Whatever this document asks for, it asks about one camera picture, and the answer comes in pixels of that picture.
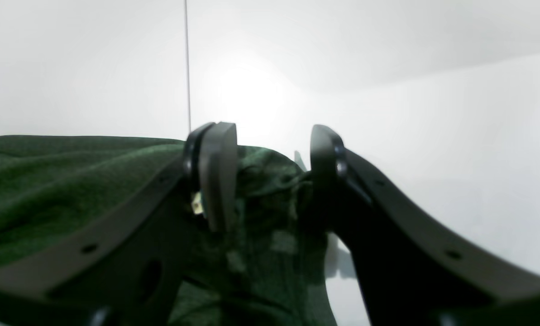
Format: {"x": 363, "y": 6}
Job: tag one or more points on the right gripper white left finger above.
{"x": 125, "y": 268}

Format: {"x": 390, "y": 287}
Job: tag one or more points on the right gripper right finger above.
{"x": 411, "y": 269}

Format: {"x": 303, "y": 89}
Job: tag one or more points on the dark green t-shirt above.
{"x": 267, "y": 270}

